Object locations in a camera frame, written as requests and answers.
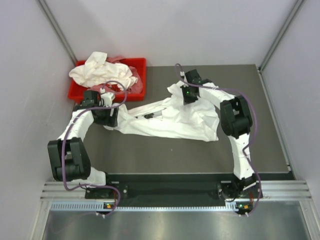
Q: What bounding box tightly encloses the white t shirt with print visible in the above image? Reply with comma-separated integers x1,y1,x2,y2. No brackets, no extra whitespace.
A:
104,82,220,142

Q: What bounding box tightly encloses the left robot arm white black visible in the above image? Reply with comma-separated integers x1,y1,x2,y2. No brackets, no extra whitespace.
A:
47,89,119,199

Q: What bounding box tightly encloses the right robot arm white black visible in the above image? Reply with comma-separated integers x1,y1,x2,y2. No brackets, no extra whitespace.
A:
178,69,257,198

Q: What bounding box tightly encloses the pink t shirt in bin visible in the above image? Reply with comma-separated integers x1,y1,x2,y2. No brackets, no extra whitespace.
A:
90,53,143,95

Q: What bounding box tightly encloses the red plastic bin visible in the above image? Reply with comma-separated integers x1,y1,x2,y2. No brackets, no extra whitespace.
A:
67,56,147,104

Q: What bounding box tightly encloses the white t shirt in bin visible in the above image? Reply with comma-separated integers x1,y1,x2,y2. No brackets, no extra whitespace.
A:
69,51,136,90

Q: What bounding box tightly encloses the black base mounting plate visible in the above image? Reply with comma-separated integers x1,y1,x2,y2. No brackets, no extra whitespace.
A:
84,178,266,201

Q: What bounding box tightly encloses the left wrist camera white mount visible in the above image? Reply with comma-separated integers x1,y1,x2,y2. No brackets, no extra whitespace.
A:
99,88,115,107

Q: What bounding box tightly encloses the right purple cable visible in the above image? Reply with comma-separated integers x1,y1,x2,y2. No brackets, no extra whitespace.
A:
174,62,263,217

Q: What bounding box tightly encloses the aluminium extrusion rail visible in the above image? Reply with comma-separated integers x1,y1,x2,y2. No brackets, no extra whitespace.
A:
40,181,86,201

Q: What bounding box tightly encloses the grey slotted cable duct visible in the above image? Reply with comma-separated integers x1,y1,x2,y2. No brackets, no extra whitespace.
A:
50,201,250,213

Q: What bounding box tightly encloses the left corner aluminium post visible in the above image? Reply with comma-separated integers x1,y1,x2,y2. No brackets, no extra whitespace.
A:
36,0,78,65

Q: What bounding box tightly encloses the corner aluminium post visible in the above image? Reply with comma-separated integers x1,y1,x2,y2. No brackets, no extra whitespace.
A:
257,0,306,73
36,0,78,65

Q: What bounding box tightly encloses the right corner aluminium post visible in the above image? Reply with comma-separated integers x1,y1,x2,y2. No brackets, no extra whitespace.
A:
257,0,306,73

